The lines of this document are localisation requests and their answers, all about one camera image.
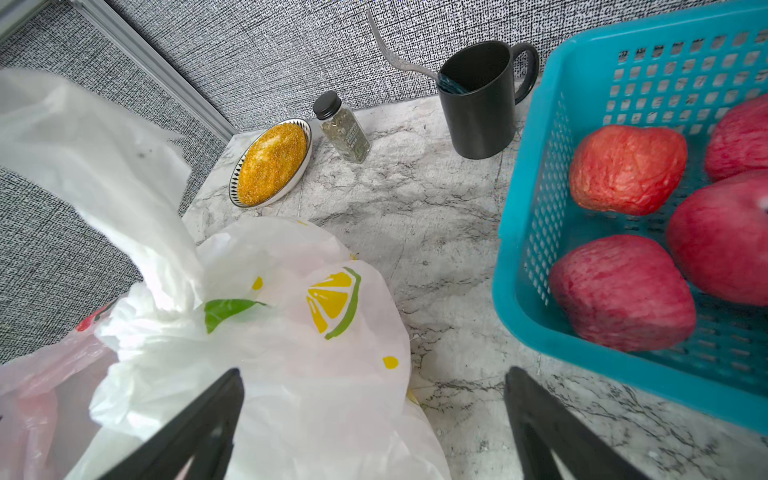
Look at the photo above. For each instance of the glass herb spice jar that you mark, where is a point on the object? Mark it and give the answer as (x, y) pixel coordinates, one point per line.
(341, 127)

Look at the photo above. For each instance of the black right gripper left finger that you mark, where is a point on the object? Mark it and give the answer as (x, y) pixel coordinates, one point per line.
(196, 444)

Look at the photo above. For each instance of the pink plastic bag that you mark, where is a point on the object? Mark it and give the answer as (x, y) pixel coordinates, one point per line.
(45, 396)

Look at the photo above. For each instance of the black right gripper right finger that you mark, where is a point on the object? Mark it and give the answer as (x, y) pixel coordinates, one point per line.
(544, 430)

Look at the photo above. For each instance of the black cylindrical cup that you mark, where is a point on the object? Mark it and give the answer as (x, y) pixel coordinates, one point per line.
(495, 77)

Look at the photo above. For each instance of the yellow food on plate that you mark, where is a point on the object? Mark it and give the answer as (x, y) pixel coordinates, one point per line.
(270, 163)

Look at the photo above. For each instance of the pink red apple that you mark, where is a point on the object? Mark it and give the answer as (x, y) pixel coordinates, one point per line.
(624, 292)
(718, 238)

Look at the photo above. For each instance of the white plastic bag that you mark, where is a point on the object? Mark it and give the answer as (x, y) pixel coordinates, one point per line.
(323, 353)

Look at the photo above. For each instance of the patterned plate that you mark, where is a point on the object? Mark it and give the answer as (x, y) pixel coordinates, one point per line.
(232, 189)

